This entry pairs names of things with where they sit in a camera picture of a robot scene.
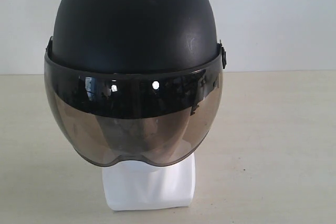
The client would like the black motorcycle helmet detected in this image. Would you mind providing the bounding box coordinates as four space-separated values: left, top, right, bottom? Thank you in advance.
44 0 226 167

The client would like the white mannequin head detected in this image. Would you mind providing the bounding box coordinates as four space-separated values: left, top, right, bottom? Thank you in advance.
102 154 196 211

